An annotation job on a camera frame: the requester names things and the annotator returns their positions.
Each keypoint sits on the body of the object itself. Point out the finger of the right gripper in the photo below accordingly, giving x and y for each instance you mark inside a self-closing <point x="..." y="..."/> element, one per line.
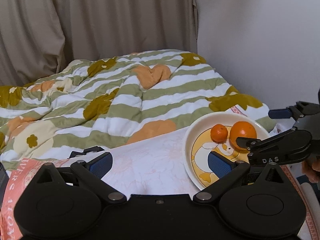
<point x="252" y="144"/>
<point x="286" y="113"/>

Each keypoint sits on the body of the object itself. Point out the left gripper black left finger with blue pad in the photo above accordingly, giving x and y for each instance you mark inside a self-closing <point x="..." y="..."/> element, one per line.
<point x="90" y="174"/>

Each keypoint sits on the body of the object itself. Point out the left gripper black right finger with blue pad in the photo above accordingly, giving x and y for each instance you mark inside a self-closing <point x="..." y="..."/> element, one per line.
<point x="229" y="173"/>

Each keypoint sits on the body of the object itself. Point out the person's right hand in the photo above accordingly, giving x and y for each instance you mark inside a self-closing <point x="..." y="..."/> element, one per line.
<point x="310" y="170"/>

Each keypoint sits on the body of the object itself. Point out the large orange in plate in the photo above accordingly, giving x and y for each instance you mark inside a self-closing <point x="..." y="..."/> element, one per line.
<point x="241" y="129"/>

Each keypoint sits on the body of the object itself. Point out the small mandarin in plate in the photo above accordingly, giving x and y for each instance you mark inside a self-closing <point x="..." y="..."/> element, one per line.
<point x="219" y="133"/>

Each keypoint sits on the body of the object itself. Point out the cream plate with duck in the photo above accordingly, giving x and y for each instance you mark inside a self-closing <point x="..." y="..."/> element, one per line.
<point x="197" y="140"/>

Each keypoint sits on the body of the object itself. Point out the pink floral tablecloth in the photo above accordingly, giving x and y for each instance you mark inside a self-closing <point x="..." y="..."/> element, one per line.
<point x="46" y="200"/>

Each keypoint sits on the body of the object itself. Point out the green striped floral quilt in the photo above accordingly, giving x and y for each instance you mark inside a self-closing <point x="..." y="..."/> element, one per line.
<point x="114" y="102"/>

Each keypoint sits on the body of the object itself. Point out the dark laptop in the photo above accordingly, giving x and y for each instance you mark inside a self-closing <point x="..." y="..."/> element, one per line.
<point x="4" y="178"/>

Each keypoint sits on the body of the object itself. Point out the beige curtain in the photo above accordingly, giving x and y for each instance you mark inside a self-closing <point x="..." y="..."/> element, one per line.
<point x="40" y="38"/>

